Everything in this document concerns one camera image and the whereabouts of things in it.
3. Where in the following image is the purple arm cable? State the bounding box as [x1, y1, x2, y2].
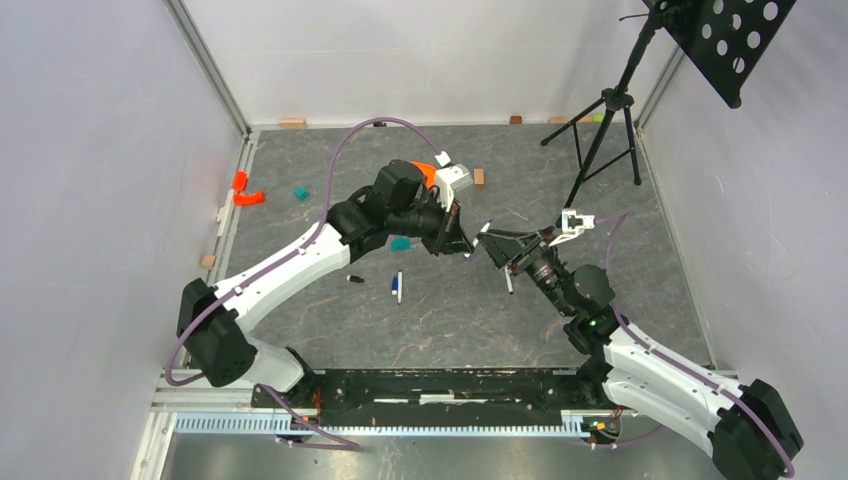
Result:
[592, 210, 796, 480]
[164, 117, 452, 452]

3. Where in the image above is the orange arch block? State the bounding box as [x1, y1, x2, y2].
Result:
[410, 161, 437, 190]

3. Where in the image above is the black tripod stand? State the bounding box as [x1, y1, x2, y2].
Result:
[540, 1, 669, 209]

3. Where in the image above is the orange curved block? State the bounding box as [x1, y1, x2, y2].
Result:
[233, 191, 266, 207]

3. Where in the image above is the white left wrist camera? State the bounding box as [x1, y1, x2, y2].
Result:
[435, 165, 473, 211]

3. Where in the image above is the blue cable duct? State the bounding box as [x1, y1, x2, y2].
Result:
[173, 411, 618, 440]

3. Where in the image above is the aluminium frame rail left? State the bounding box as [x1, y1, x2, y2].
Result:
[203, 130, 261, 284]

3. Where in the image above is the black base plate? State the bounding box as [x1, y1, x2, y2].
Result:
[281, 367, 623, 428]

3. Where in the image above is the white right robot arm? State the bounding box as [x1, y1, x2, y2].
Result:
[477, 228, 804, 479]

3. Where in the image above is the white pen black tip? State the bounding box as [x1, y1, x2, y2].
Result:
[503, 268, 514, 295]

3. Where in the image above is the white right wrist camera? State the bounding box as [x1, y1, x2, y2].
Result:
[549, 209, 595, 247]

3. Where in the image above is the wooden block back wall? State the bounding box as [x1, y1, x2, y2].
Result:
[278, 118, 308, 130]

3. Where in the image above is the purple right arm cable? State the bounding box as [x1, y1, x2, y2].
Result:
[592, 210, 796, 480]

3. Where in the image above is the wooden block left rail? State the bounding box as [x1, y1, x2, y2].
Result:
[200, 254, 217, 270]

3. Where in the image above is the orange block upright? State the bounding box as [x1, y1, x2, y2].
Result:
[231, 170, 248, 192]

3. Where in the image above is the wooden block back right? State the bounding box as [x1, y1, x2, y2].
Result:
[547, 115, 595, 125]

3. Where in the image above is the aluminium corner post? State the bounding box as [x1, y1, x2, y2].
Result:
[163, 0, 252, 137]

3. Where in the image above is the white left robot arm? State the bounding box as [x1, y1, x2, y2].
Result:
[176, 160, 474, 408]

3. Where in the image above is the black perforated plate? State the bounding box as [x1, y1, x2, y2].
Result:
[652, 0, 796, 109]

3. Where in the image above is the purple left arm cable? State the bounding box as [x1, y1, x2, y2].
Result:
[164, 117, 452, 452]

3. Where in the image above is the small teal cube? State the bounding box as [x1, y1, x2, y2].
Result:
[294, 187, 310, 201]

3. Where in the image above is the teal cube near pen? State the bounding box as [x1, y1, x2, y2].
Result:
[389, 237, 412, 252]

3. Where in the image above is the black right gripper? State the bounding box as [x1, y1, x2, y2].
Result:
[476, 226, 575, 318]

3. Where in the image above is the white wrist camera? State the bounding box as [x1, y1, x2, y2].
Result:
[435, 165, 473, 211]
[549, 209, 595, 247]

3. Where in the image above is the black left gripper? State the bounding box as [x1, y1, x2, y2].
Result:
[388, 191, 474, 258]

